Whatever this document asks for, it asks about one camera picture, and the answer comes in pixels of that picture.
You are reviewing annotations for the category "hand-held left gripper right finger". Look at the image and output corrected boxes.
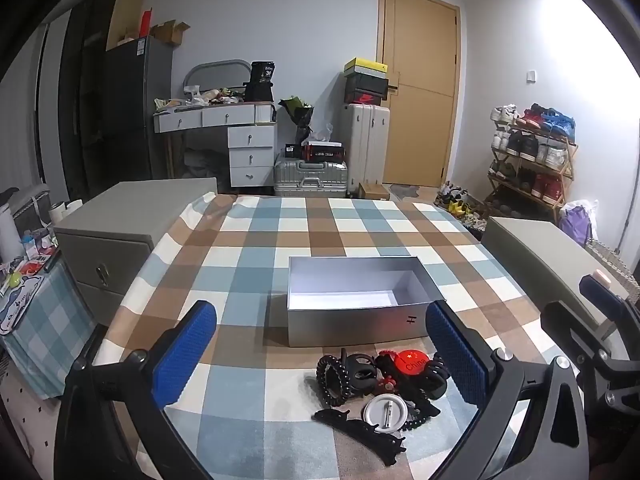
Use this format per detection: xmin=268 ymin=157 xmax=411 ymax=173
xmin=425 ymin=300 xmax=589 ymax=480

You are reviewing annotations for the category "white upright suitcase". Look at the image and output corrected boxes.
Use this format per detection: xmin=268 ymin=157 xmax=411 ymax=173
xmin=341 ymin=104 xmax=392 ymax=193

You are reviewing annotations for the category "checked tablecloth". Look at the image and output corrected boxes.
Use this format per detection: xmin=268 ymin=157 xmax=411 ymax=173
xmin=92 ymin=192 xmax=601 ymax=480

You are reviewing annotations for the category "purple bag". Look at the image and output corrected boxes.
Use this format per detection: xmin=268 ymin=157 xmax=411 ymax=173
xmin=559 ymin=200 xmax=599 ymax=246

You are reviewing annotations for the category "grey arched mirror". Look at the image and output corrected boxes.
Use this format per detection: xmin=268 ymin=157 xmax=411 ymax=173
xmin=182 ymin=59 xmax=251 ymax=97

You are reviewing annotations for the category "wooden door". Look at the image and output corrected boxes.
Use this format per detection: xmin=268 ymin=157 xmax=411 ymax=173
xmin=378 ymin=0 xmax=461 ymax=188

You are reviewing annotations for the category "silver suitcase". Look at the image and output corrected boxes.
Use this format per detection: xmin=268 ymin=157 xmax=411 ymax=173
xmin=273 ymin=157 xmax=348 ymax=198

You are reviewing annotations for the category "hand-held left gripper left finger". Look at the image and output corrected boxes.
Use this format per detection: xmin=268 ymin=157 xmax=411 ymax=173
xmin=54 ymin=300 xmax=218 ymax=480

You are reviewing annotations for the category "grey drawer cabinet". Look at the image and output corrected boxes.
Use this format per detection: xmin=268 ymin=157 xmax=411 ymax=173
xmin=52 ymin=177 xmax=218 ymax=328

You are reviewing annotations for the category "wicker basket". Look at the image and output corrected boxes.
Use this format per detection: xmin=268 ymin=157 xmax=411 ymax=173
xmin=585 ymin=240 xmax=640 ymax=293

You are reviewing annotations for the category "clutter of desk things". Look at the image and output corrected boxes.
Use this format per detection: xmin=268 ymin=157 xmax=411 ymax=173
xmin=155 ymin=85 xmax=247 ymax=109

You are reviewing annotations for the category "long black hair clip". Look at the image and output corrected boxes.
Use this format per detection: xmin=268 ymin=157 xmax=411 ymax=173
xmin=312 ymin=408 xmax=407 ymax=466

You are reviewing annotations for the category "small red hair ornament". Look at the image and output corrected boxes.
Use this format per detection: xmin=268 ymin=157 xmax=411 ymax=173
xmin=376 ymin=352 xmax=401 ymax=395

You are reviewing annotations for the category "group of sneakers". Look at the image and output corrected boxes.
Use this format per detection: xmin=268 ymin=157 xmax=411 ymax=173
xmin=490 ymin=103 xmax=576 ymax=198

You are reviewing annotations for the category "side table with checked cloth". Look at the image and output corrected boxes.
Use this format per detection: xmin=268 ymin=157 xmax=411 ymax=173
xmin=0 ymin=250 xmax=97 ymax=401

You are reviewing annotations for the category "black coil hair tie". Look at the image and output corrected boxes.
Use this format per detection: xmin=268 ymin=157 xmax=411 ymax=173
xmin=316 ymin=355 xmax=351 ymax=408
xmin=424 ymin=355 xmax=449 ymax=401

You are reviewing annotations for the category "red round badge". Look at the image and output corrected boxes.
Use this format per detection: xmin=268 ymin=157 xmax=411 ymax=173
xmin=392 ymin=349 xmax=431 ymax=376

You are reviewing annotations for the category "black wrapped flower bouquet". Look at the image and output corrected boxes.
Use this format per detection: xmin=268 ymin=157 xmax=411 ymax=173
xmin=278 ymin=96 xmax=315 ymax=143

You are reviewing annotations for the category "black box with red trim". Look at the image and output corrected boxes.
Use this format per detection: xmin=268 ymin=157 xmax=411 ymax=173
xmin=301 ymin=141 xmax=347 ymax=163

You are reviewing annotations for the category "silver cardboard box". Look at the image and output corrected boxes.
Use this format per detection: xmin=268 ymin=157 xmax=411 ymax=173
xmin=286 ymin=255 xmax=448 ymax=348

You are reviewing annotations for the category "red and black shoe box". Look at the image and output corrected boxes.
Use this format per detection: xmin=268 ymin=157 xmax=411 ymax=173
xmin=345 ymin=89 xmax=390 ymax=107

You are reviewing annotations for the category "open cardboard box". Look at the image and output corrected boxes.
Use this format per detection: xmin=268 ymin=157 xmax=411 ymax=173
xmin=150 ymin=20 xmax=191 ymax=47

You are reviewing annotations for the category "white bottle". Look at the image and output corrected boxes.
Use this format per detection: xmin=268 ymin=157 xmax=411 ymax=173
xmin=0 ymin=204 xmax=24 ymax=262

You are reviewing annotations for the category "white round badge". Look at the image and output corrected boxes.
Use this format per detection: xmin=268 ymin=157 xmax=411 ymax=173
xmin=363 ymin=394 xmax=405 ymax=431

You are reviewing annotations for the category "dark wardrobe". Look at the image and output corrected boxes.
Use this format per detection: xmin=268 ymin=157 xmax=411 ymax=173
xmin=57 ymin=0 xmax=117 ymax=201

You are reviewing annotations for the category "black beaded hair band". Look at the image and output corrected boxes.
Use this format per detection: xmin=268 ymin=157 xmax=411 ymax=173
xmin=400 ymin=394 xmax=442 ymax=431

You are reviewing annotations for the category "wooden shoe rack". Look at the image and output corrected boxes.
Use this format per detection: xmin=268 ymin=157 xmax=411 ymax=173
xmin=487 ymin=107 xmax=579 ymax=213

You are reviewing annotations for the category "dark refrigerator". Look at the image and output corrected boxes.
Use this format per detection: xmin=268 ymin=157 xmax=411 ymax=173
xmin=102 ymin=35 xmax=173 ymax=181

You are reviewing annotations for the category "pile of small shoes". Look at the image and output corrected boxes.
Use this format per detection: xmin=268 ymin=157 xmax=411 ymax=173
xmin=434 ymin=181 xmax=490 ymax=232

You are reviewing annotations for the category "grey bedding bundle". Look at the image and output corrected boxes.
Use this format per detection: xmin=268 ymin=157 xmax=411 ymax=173
xmin=182 ymin=147 xmax=231 ymax=179

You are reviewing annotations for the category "black hair claw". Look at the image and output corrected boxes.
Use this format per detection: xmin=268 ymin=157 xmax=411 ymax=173
xmin=340 ymin=347 xmax=381 ymax=396

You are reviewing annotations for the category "black bag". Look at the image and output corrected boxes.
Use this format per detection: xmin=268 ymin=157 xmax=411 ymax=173
xmin=243 ymin=61 xmax=275 ymax=102

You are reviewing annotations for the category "yellow shoe box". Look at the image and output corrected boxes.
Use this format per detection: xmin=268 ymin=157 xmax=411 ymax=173
xmin=345 ymin=57 xmax=390 ymax=76

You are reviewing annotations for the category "flat cardboard sheet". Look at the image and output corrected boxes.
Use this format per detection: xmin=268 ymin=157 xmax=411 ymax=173
xmin=105 ymin=0 xmax=146 ymax=51

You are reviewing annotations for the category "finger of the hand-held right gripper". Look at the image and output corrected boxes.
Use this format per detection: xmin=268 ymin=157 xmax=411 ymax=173
xmin=540 ymin=301 xmax=608 ymax=378
xmin=579 ymin=269 xmax=632 ymax=343

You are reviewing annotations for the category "white desk with drawers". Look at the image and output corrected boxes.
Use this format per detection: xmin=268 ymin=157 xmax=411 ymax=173
xmin=152 ymin=101 xmax=278 ymax=188

